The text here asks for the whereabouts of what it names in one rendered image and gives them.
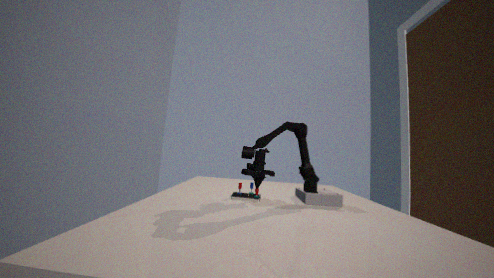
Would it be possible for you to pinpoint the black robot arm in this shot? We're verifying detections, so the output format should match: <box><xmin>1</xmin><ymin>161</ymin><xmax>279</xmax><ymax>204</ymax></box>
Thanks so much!
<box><xmin>242</xmin><ymin>122</ymin><xmax>319</xmax><ymax>193</ymax></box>

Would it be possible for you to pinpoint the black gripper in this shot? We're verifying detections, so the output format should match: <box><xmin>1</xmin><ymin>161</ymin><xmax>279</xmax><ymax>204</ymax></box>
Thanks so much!
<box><xmin>241</xmin><ymin>160</ymin><xmax>275</xmax><ymax>189</ymax></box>

